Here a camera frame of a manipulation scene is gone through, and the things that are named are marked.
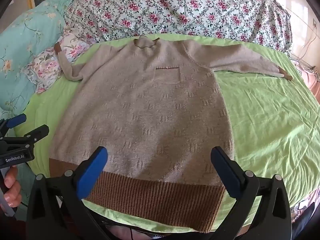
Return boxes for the plaid cloth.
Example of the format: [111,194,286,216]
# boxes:
[289,187,320,232]

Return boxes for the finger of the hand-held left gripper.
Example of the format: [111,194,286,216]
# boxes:
[23,124,50,143]
[4,113,27,133]

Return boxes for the person's left hand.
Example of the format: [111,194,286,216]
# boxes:
[4,165,22,208]

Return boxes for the light green bed sheet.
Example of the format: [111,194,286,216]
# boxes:
[14,34,320,233]

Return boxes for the thin white cable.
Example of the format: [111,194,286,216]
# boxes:
[290,34,316,68]

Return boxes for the teal floral pillow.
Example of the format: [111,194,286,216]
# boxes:
[0,0,67,117]

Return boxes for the beige knit sweater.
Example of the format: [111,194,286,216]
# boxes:
[49,35,293,233]

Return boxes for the small pastel floral pillow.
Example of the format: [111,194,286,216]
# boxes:
[25,27,97,94]

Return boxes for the pink cloth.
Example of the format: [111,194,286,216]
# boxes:
[299,66,320,102]

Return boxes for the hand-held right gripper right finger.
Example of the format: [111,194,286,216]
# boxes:
[207,146,292,240]

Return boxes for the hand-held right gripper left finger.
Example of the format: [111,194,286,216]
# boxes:
[26,146,110,240]

